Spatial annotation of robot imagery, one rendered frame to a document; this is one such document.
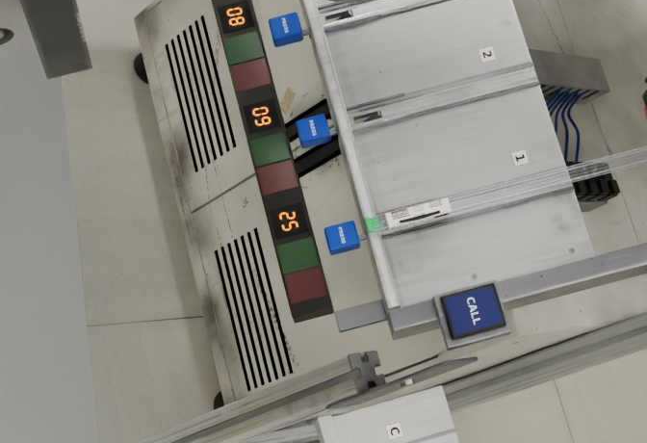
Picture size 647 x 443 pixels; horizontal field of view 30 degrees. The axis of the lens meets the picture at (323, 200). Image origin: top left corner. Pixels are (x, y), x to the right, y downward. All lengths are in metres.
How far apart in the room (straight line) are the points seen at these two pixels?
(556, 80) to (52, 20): 1.27
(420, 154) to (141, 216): 0.83
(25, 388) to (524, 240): 0.47
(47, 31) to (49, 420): 0.67
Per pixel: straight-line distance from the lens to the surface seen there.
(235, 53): 1.22
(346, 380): 1.21
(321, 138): 1.16
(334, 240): 1.13
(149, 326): 1.86
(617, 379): 2.69
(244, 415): 1.33
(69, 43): 0.40
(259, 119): 1.19
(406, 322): 1.12
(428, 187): 1.16
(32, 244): 1.06
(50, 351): 1.04
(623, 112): 1.81
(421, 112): 1.18
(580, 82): 1.65
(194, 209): 1.85
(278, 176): 1.17
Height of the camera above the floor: 1.46
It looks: 42 degrees down
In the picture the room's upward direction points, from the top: 61 degrees clockwise
